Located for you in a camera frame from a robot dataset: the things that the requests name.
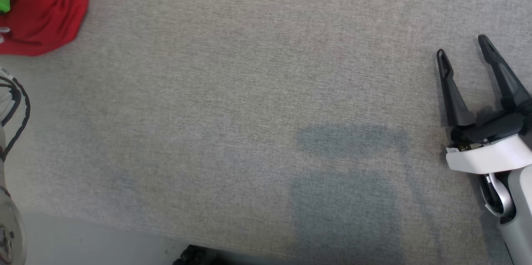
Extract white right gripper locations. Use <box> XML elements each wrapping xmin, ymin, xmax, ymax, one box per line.
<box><xmin>436</xmin><ymin>34</ymin><xmax>532</xmax><ymax>174</ymax></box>

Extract red white basketball jersey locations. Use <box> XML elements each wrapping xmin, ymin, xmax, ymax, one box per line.
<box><xmin>0</xmin><ymin>0</ymin><xmax>89</xmax><ymax>56</ymax></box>

